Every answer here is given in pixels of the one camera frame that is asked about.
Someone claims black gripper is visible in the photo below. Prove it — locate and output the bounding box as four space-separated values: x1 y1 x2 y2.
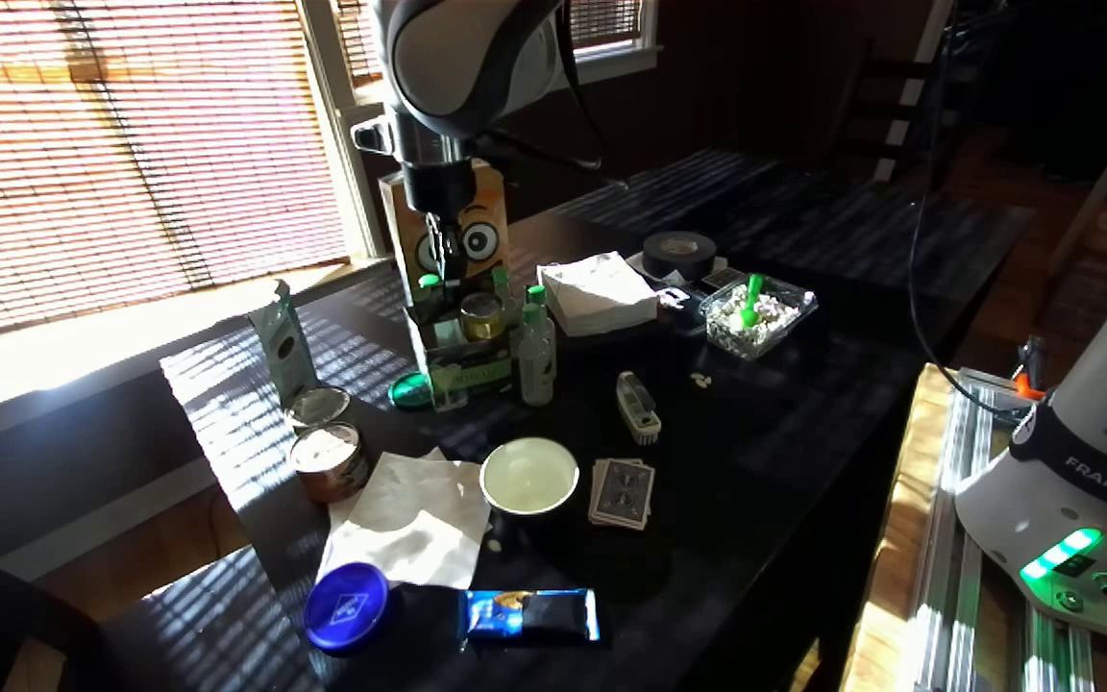
397 149 486 282

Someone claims green and white caddy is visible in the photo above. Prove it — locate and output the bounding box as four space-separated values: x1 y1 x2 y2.
400 264 523 410

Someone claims paper bag with cartoon face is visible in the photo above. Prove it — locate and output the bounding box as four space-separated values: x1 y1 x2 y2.
378 154 514 339

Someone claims small green-capped bottle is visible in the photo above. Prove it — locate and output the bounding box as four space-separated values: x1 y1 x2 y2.
413 271 451 323

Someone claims small jar with metal lid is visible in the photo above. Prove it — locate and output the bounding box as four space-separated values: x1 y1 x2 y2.
459 292 510 345

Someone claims clear bottle with green cap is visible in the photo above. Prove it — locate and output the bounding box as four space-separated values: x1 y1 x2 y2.
514 282 563 410

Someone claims green round plastic object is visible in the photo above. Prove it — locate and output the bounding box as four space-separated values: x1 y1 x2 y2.
383 369 440 414

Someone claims white napkin stack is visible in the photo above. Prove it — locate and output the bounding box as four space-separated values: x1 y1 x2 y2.
533 248 665 344

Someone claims round metal can lid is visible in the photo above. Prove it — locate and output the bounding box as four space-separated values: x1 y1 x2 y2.
286 382 358 436

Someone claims open tin can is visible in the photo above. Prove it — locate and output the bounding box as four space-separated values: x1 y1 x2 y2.
288 419 378 505

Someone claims white bowl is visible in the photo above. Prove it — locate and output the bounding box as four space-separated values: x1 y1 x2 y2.
477 436 583 523

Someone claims white paper napkin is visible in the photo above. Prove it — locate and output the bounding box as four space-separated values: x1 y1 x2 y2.
317 446 497 594

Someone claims small window blind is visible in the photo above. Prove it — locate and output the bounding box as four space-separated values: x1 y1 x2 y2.
327 0 649 86

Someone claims playing card deck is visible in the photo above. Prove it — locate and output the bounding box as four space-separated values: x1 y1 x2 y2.
583 455 661 536

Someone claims green plastic clip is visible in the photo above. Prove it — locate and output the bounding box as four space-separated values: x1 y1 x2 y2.
737 271 768 331

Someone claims large window blind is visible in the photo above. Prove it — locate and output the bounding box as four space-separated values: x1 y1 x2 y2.
0 0 353 345

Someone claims clear plastic container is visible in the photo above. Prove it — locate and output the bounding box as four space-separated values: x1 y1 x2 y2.
701 271 821 367

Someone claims blue round lid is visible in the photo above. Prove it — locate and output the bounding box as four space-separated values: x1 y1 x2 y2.
300 559 397 659

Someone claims dark background ladder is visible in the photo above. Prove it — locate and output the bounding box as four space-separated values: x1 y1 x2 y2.
833 0 968 186

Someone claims dark wooden chair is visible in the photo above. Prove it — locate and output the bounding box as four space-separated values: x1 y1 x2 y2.
0 545 112 692

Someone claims light wooden mounting board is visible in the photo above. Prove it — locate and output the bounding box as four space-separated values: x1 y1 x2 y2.
837 356 1107 692

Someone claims white window frame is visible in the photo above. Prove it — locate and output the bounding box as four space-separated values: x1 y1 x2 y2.
0 0 665 436

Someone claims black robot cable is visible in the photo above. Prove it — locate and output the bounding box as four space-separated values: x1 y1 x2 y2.
898 0 1026 422

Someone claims orange clamp handle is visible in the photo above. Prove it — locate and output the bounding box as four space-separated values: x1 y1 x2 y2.
1011 336 1051 408

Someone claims aluminium rail frame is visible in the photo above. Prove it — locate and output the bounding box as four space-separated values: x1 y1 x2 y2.
905 367 1102 692

